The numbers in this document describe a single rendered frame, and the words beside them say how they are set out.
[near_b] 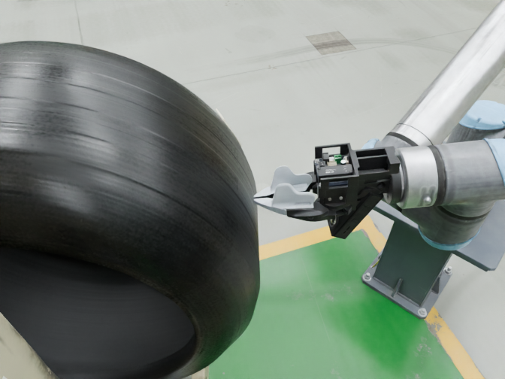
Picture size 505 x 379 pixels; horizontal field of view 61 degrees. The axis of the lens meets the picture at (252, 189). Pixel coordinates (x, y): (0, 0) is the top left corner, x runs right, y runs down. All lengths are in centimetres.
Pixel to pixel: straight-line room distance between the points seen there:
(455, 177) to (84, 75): 49
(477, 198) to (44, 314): 80
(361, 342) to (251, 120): 158
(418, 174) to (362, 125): 228
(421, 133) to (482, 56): 19
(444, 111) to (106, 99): 58
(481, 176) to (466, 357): 146
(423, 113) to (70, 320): 79
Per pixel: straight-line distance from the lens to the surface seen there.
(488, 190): 67
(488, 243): 160
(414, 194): 63
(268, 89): 315
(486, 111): 151
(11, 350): 41
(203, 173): 52
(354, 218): 68
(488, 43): 92
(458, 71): 88
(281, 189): 61
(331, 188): 60
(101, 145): 46
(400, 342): 198
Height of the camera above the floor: 173
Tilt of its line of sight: 46 degrees down
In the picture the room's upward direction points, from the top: straight up
